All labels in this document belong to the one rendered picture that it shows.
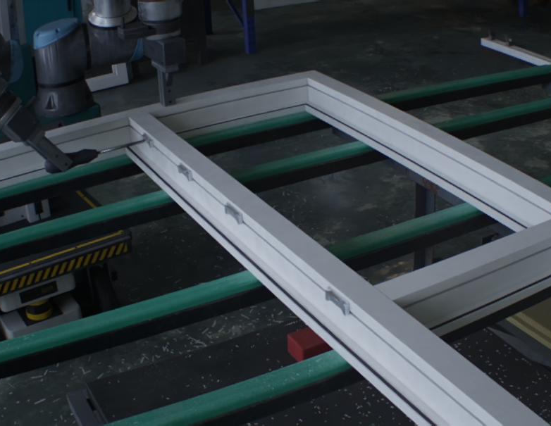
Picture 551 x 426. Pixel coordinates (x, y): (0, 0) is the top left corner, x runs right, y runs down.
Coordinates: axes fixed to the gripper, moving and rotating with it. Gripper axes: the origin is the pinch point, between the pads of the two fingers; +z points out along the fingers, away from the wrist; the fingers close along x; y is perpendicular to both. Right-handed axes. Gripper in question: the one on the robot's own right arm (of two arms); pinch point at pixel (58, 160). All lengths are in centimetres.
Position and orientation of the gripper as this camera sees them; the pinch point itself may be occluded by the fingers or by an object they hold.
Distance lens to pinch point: 157.5
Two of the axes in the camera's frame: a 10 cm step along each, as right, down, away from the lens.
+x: -4.2, -0.9, 9.0
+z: 6.9, 6.2, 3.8
